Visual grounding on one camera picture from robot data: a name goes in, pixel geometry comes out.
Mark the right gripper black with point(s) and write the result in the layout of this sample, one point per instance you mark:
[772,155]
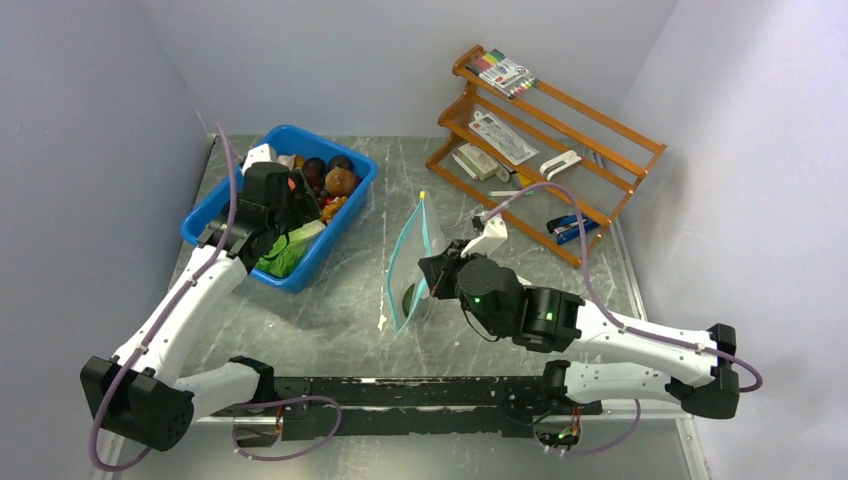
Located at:
[439,269]

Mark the clear zip top bag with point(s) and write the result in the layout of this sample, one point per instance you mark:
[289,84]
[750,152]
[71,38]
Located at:
[421,236]

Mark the green napa cabbage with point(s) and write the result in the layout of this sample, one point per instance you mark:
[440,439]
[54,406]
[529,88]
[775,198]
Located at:
[289,249]

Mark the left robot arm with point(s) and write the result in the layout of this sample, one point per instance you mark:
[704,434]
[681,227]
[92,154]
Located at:
[138,392]

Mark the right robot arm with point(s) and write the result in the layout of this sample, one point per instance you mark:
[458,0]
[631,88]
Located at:
[643,360]

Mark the green capped white marker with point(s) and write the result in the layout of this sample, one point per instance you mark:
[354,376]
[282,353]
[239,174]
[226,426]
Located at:
[504,193]

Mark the green white box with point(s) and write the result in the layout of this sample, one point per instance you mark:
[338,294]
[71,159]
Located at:
[477,163]

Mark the orange yellow corn piece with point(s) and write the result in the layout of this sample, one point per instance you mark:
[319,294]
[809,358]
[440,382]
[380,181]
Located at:
[331,210]

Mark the blue stapler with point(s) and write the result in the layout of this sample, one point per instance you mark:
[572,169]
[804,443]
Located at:
[566,228]

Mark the blue plastic bin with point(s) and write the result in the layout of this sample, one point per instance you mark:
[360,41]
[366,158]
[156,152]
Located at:
[289,139]

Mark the purple grapes bunch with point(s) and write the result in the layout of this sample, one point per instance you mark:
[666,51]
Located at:
[324,198]

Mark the packaged item in blister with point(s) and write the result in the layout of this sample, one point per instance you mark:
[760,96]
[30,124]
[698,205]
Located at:
[501,137]

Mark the dark plum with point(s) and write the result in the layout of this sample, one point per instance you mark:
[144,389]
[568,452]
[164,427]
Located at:
[340,162]

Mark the orange wooden shelf rack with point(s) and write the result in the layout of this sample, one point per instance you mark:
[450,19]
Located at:
[616,158]

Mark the dark mangosteen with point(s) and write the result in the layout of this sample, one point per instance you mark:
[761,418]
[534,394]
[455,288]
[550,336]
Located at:
[314,169]

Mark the white stapler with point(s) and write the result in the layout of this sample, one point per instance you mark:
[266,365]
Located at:
[560,164]

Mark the garlic bulb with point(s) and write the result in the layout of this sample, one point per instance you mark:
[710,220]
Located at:
[289,161]

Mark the pack of coloured markers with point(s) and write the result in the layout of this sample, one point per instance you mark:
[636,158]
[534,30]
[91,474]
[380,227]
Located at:
[508,77]

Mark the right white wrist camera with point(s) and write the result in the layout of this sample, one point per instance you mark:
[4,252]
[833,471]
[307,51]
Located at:
[492,233]

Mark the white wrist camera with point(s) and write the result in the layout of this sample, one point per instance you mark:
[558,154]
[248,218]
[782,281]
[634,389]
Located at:
[263,153]
[492,233]

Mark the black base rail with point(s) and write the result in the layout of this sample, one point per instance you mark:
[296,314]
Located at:
[510,406]

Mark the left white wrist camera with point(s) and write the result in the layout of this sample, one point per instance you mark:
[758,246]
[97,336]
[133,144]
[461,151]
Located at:
[263,153]

